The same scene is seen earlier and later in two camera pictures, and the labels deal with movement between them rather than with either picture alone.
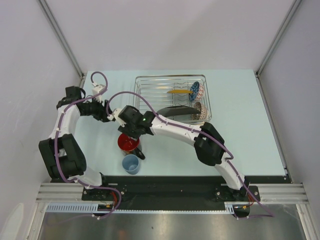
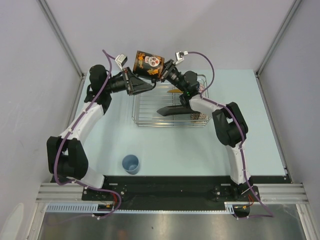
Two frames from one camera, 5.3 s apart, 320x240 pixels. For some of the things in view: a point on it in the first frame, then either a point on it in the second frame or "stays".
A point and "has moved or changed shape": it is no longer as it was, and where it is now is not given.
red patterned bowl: x=202 y=116 stays
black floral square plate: x=178 y=110 stays
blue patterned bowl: x=195 y=87 has moved or changed shape
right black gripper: x=125 y=130 → x=168 y=68
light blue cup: x=130 y=163 stays
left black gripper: x=101 y=115 → x=138 y=85
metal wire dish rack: x=184 y=97 stays
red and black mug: x=128 y=144 → x=149 y=66
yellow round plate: x=180 y=91 stays
